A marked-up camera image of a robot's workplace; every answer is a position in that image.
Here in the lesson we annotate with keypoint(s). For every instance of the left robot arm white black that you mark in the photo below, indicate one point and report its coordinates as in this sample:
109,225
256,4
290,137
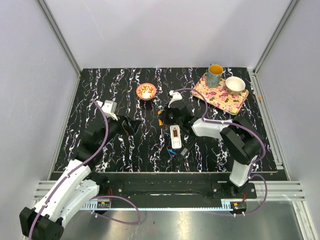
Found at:
78,185

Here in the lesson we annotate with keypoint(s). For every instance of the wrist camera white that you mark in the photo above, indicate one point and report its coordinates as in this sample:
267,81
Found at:
109,108
175,96

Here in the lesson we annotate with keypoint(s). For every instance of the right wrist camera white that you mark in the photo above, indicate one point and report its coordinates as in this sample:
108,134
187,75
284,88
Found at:
175,96

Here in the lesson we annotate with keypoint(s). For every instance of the white remote black batteries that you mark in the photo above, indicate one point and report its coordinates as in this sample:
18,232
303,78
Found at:
175,137

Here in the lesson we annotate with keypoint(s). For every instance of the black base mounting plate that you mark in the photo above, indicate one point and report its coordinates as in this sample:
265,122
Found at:
170,191

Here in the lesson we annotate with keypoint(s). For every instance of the floral tray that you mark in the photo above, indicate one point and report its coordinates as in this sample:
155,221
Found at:
219,97

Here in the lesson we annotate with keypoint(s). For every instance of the blue mug yellow inside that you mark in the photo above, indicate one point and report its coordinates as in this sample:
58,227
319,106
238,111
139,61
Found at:
214,75

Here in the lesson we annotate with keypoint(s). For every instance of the orange patterned small bowl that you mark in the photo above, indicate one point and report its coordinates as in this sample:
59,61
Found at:
146,91

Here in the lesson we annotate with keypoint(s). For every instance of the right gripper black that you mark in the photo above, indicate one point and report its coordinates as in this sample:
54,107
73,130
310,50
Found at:
166,111

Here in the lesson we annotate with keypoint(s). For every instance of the orange handled screwdriver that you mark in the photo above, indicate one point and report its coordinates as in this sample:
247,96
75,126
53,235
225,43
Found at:
160,122

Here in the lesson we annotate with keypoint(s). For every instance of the black remote blue batteries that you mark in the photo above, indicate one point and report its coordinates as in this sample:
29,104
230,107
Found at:
186,148

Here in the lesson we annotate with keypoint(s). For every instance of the blue battery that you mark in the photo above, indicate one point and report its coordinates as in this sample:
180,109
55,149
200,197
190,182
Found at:
171,151

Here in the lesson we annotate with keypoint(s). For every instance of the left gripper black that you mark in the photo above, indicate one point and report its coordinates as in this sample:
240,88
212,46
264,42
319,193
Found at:
132,125

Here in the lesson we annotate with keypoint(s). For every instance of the cream white bowl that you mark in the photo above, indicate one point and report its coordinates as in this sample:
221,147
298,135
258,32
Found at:
234,85

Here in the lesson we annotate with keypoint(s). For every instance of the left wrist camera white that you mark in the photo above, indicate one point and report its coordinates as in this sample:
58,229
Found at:
109,108

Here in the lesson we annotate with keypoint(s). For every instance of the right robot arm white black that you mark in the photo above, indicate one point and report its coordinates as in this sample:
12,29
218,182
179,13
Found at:
243,142

